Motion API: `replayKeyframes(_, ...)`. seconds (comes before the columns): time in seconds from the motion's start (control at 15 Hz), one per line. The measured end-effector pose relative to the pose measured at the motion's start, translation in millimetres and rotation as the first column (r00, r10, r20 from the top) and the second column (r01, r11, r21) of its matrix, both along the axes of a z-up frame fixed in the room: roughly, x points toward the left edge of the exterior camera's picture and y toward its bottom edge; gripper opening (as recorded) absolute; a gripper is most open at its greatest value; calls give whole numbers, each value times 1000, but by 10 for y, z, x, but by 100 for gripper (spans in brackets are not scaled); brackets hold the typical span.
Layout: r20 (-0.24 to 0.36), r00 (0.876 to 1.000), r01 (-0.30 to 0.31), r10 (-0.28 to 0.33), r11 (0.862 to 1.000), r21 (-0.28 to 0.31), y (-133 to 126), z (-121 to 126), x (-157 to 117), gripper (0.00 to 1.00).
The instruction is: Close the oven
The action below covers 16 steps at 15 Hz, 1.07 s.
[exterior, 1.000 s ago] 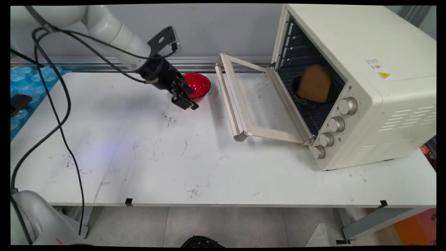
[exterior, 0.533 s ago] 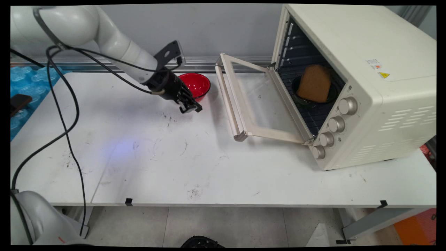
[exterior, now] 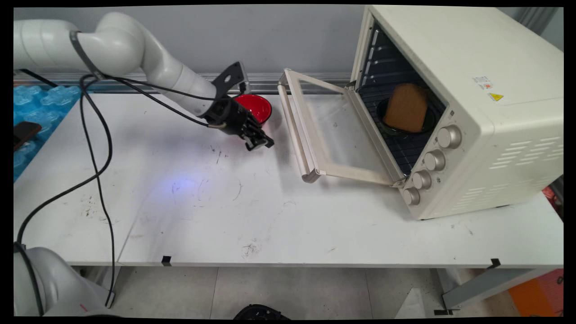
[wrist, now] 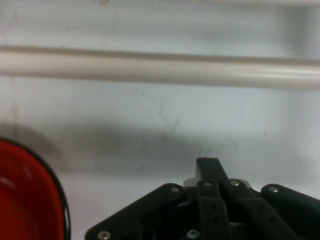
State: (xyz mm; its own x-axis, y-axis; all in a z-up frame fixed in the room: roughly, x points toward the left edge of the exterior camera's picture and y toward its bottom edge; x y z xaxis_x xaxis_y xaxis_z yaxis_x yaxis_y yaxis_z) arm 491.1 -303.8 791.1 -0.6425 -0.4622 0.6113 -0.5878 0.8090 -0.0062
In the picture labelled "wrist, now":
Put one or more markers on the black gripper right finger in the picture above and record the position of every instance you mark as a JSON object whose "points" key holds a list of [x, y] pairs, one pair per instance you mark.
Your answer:
{"points": [[282, 207]]}

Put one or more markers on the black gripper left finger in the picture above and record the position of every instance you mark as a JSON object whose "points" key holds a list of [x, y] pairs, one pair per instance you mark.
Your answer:
{"points": [[150, 212]]}

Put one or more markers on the red bowl with black rim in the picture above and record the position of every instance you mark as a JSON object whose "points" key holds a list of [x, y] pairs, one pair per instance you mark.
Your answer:
{"points": [[22, 195]]}

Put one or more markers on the white rounded rail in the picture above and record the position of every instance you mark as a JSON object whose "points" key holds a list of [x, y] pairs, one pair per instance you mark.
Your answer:
{"points": [[160, 67]]}

